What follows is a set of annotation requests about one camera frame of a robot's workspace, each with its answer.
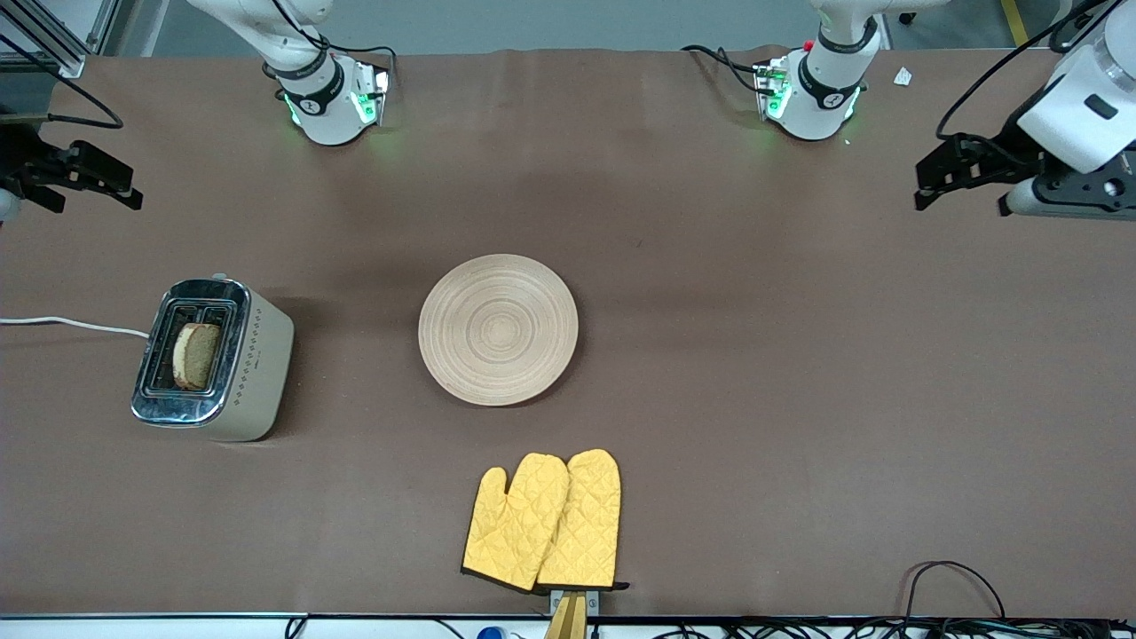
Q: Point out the brown-crust bread slice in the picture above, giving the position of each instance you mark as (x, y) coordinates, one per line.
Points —
(197, 355)

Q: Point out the grey metal bracket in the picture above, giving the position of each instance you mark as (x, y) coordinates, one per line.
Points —
(593, 602)

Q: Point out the wooden stick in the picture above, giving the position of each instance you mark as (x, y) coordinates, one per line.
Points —
(568, 621)

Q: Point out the yellow quilted oven mitt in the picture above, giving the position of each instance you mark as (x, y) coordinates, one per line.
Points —
(590, 524)
(510, 532)

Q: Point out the white paper scrap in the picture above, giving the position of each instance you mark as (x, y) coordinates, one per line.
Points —
(903, 76)

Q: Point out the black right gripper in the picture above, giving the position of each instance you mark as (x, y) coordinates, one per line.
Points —
(19, 157)

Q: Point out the black caster wheel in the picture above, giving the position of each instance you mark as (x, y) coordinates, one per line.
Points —
(906, 16)

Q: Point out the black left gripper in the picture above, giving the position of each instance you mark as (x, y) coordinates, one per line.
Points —
(1009, 145)

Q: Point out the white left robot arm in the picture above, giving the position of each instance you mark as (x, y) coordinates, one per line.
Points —
(821, 98)

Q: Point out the aluminium profile frame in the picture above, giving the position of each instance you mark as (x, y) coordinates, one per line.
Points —
(62, 58)

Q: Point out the beige chrome two-slot toaster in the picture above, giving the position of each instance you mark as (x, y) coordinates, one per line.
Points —
(257, 373)

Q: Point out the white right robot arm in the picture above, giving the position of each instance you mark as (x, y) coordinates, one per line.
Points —
(328, 106)

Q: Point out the blue round object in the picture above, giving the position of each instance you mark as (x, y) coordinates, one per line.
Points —
(491, 633)

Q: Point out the round wooden plate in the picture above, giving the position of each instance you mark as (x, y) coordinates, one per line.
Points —
(497, 330)

